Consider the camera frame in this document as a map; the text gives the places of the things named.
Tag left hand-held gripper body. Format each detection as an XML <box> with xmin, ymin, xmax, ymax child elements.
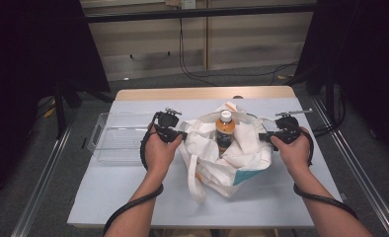
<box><xmin>154</xmin><ymin>108</ymin><xmax>183</xmax><ymax>143</ymax></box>

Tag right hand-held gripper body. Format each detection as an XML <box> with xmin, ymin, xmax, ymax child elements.
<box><xmin>274</xmin><ymin>109</ymin><xmax>314</xmax><ymax>145</ymax></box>

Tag white patterned tote bag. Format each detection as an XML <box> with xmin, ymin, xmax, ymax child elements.
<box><xmin>178</xmin><ymin>102</ymin><xmax>273</xmax><ymax>205</ymax></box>

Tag person's right hand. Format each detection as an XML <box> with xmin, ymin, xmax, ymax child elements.
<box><xmin>271</xmin><ymin>126</ymin><xmax>312</xmax><ymax>176</ymax></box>

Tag person's left hand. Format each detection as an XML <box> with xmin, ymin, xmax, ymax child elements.
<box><xmin>144</xmin><ymin>123</ymin><xmax>184</xmax><ymax>178</ymax></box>

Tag orange drink bottle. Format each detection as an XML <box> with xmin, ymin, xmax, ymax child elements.
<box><xmin>215</xmin><ymin>110</ymin><xmax>236</xmax><ymax>156</ymax></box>

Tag clear plastic container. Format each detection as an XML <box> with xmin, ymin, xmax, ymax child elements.
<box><xmin>86</xmin><ymin>112</ymin><xmax>161</xmax><ymax>166</ymax></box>

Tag black stand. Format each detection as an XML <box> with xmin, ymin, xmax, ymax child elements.
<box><xmin>52</xmin><ymin>78</ymin><xmax>115</xmax><ymax>140</ymax></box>
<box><xmin>324</xmin><ymin>68</ymin><xmax>337</xmax><ymax>123</ymax></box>

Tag light blue table mat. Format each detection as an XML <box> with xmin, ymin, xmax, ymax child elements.
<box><xmin>67</xmin><ymin>97</ymin><xmax>344</xmax><ymax>229</ymax></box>

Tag black curtain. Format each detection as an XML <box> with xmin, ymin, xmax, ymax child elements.
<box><xmin>294</xmin><ymin>0</ymin><xmax>389</xmax><ymax>166</ymax></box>
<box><xmin>0</xmin><ymin>0</ymin><xmax>112</xmax><ymax>208</ymax></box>

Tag black horizontal bar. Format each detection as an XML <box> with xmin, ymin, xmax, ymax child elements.
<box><xmin>83</xmin><ymin>3</ymin><xmax>319</xmax><ymax>24</ymax></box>

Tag yellow floor tape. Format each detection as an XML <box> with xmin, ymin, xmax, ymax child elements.
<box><xmin>43</xmin><ymin>100</ymin><xmax>56</xmax><ymax>119</ymax></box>

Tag black floor cables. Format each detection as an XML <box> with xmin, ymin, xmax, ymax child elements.
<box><xmin>314</xmin><ymin>85</ymin><xmax>347</xmax><ymax>136</ymax></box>

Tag black hanging cable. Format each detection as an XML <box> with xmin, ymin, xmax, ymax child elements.
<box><xmin>178</xmin><ymin>18</ymin><xmax>299</xmax><ymax>87</ymax></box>

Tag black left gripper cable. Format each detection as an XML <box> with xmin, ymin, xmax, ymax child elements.
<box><xmin>103</xmin><ymin>113</ymin><xmax>165</xmax><ymax>237</ymax></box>

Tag metal floor rail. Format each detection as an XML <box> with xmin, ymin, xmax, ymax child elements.
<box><xmin>310</xmin><ymin>95</ymin><xmax>389</xmax><ymax>237</ymax></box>
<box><xmin>11</xmin><ymin>108</ymin><xmax>79</xmax><ymax>237</ymax></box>

